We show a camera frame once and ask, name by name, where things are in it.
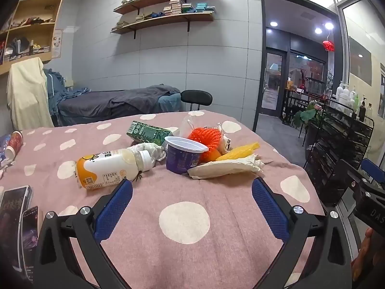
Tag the purple plastic cup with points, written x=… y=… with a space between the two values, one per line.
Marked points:
x=182 y=156

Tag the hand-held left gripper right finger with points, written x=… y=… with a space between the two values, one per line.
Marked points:
x=269 y=210

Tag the glass door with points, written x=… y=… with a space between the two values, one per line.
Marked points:
x=273 y=79

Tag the wooden bookcase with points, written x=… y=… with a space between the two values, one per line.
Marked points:
x=33 y=30

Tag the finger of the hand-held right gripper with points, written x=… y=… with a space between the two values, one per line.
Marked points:
x=373 y=170

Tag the orange foam fruit net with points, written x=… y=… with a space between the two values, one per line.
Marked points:
x=206 y=140

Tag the large black smartphone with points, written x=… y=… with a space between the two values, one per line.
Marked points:
x=13 y=216

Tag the white printed wrapper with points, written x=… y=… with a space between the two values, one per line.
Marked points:
x=225 y=140

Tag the green drink carton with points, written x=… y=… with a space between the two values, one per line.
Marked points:
x=149 y=132

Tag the white orange drink bottle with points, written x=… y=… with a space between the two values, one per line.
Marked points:
x=108 y=168

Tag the pile of blue clothes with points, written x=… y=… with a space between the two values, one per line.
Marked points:
x=60 y=91

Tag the crumpled clear plastic wrap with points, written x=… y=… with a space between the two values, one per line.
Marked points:
x=152 y=152

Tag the pink polka dot blanket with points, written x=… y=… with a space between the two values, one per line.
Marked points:
x=186 y=192

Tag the green potted plant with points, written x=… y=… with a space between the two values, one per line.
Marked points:
x=306 y=113

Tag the dark door frame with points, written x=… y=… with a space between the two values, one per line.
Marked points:
x=262 y=54

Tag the black side table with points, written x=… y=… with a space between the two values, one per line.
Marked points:
x=300 y=99

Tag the red paper cup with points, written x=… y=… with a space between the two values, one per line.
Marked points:
x=15 y=143

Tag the clear plastic bag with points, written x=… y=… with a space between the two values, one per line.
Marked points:
x=188 y=125

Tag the person's right hand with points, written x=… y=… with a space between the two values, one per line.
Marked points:
x=368 y=256

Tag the black chair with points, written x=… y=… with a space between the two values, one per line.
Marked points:
x=196 y=97

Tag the cream cloth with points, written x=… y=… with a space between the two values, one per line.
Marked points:
x=27 y=96

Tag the red hanging lantern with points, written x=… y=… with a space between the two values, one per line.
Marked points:
x=329 y=45

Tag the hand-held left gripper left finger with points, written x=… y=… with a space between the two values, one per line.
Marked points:
x=113 y=209

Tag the wall poster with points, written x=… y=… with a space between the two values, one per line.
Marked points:
x=57 y=43

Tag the blue patterned wrapper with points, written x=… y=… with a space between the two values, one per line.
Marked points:
x=4 y=153

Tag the beige paper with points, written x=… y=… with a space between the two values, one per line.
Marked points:
x=222 y=167

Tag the yellow foam fruit net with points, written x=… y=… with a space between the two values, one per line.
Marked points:
x=239 y=152

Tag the small black smartphone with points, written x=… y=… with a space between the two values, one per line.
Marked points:
x=30 y=240

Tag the bed with grey blanket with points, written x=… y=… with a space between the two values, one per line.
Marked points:
x=120 y=104

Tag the row of toiletry bottles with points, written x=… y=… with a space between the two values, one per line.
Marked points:
x=350 y=99

